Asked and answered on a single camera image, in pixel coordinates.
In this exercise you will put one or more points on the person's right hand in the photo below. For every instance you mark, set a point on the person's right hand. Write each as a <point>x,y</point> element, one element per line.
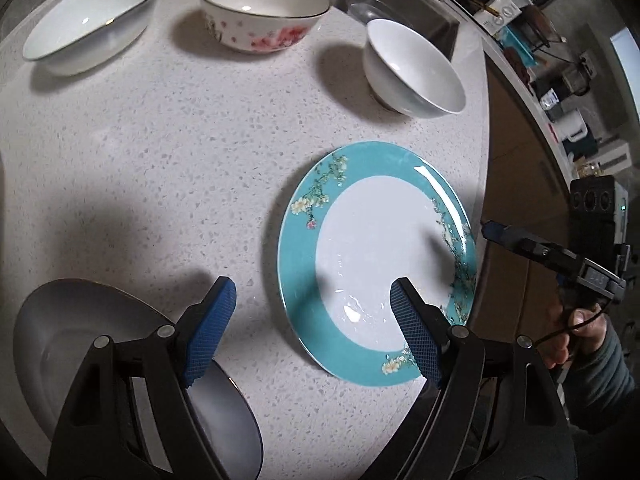
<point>585,327</point>

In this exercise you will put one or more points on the person's right forearm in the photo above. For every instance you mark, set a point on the person's right forearm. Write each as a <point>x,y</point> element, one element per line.
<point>600,385</point>

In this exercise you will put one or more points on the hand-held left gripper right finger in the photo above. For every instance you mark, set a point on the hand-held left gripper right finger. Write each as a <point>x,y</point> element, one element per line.
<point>415,330</point>

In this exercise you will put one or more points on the white electric kettle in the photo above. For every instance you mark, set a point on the white electric kettle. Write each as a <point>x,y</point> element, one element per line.
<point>570,127</point>

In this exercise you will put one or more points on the pink floral bowl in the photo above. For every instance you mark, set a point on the pink floral bowl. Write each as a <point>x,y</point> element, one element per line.
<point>260,40</point>

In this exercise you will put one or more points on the white patterned carton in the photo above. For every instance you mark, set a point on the white patterned carton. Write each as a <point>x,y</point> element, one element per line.
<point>500,15</point>

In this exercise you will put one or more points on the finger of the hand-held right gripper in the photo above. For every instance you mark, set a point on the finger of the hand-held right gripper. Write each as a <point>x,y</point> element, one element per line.
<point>530,249</point>

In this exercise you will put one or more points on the teal plastic tray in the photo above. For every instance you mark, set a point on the teal plastic tray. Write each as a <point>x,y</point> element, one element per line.
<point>517,45</point>

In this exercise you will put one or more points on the small white bowl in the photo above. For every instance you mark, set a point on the small white bowl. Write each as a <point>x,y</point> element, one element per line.
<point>415,70</point>

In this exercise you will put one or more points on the wide white bowl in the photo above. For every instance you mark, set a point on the wide white bowl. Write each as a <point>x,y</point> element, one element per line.
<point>90,15</point>

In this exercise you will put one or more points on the white gold-rimmed plate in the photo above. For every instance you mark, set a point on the white gold-rimmed plate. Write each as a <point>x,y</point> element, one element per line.
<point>50,330</point>

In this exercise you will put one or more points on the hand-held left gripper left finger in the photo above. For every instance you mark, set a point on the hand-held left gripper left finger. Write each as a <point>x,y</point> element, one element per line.
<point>210,330</point>

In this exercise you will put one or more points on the teal floral plate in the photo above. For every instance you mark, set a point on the teal floral plate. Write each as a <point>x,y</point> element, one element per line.
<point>310,330</point>

